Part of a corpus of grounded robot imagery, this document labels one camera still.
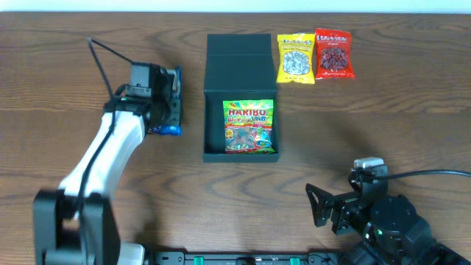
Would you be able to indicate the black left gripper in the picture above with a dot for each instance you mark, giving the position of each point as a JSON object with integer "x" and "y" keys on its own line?
{"x": 175, "y": 104}

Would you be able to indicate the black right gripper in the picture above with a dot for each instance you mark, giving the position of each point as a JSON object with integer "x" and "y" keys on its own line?
{"x": 335, "y": 206}

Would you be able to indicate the blue Oreo cookie pack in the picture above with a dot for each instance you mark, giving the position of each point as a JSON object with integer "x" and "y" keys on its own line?
{"x": 172, "y": 125}

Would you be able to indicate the Haribo worms candy bag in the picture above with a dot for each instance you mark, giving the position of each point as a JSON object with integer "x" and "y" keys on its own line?
{"x": 248, "y": 126}

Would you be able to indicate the yellow Hacks candy bag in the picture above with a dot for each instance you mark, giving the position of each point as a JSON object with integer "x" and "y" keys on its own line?
{"x": 296, "y": 58}

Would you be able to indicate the red Hacks candy bag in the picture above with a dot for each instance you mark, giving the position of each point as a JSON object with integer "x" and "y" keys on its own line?
{"x": 333, "y": 49}

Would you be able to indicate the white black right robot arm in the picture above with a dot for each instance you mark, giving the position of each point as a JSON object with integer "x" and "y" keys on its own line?
{"x": 392, "y": 231}

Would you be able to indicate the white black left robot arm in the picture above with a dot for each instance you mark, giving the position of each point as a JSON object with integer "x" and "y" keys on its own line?
{"x": 75, "y": 223}

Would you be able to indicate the dark green gift box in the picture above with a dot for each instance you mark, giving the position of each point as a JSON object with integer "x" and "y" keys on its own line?
{"x": 238, "y": 67}

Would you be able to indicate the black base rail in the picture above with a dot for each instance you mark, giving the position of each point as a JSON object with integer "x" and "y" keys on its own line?
{"x": 181, "y": 258}

